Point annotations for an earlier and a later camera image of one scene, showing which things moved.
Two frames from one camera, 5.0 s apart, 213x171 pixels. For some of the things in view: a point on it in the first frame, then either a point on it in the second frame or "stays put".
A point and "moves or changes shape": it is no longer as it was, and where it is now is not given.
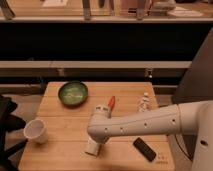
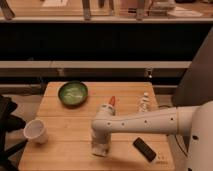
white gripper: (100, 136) stays put
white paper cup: (36, 130) stays put
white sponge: (92, 147) moves or changes shape
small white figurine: (145, 103) stays put
